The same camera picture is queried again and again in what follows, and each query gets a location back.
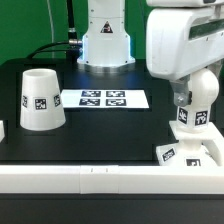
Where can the white lamp shade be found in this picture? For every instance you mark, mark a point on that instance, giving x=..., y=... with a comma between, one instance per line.
x=41, y=105

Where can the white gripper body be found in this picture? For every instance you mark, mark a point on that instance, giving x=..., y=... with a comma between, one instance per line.
x=181, y=41

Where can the white left fence bar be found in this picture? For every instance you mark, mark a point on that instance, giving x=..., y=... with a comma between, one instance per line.
x=2, y=132

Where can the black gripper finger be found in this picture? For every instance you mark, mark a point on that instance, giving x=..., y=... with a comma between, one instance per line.
x=182, y=94

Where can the white right fence bar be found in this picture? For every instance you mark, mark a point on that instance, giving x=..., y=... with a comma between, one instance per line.
x=211, y=138

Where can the white lamp bulb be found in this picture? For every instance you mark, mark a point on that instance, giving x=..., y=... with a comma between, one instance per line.
x=204, y=89

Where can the white lamp base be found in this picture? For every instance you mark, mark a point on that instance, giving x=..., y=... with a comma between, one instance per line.
x=185, y=153

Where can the white front fence bar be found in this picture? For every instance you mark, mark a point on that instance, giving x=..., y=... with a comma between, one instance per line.
x=112, y=179

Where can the white fence bar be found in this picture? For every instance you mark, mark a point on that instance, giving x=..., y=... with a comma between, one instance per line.
x=211, y=138
x=112, y=179
x=2, y=132

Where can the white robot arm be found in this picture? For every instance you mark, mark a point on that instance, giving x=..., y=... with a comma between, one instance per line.
x=107, y=46

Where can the white marker sheet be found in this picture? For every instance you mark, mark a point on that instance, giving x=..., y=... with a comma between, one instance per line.
x=134, y=99

